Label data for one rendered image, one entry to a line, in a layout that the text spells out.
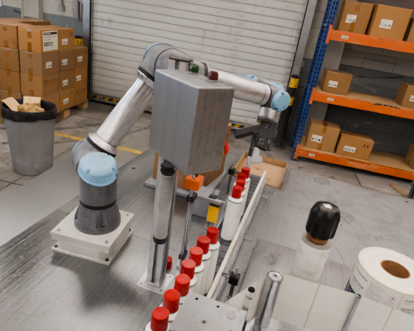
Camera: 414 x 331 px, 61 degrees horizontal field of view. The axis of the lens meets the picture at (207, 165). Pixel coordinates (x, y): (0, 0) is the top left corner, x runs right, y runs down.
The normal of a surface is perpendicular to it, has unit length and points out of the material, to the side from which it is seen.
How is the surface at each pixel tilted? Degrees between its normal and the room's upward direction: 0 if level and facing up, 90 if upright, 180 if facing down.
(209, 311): 0
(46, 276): 0
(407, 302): 90
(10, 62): 90
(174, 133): 90
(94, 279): 0
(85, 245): 90
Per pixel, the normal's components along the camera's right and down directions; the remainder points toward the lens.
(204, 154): 0.59, 0.40
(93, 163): 0.20, -0.82
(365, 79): -0.20, 0.37
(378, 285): -0.77, 0.15
